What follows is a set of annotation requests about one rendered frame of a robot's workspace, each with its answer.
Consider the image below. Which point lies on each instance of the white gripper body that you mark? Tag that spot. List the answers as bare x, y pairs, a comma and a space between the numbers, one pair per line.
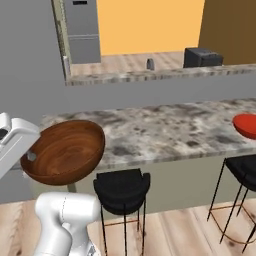
18, 140

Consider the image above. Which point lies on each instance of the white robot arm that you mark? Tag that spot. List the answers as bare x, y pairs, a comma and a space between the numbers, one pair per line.
63, 213

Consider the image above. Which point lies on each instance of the brown wooden bowl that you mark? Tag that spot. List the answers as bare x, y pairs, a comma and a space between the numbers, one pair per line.
70, 150

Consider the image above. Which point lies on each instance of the marble dining counter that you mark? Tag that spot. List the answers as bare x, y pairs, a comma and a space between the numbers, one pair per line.
173, 133

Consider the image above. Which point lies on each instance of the red bowl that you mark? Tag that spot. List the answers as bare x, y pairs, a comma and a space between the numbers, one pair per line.
246, 125

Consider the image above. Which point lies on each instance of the grey fridge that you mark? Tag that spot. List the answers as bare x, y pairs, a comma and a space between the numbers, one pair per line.
83, 33

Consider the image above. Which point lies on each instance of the black toaster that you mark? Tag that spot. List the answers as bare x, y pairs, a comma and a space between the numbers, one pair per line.
201, 57

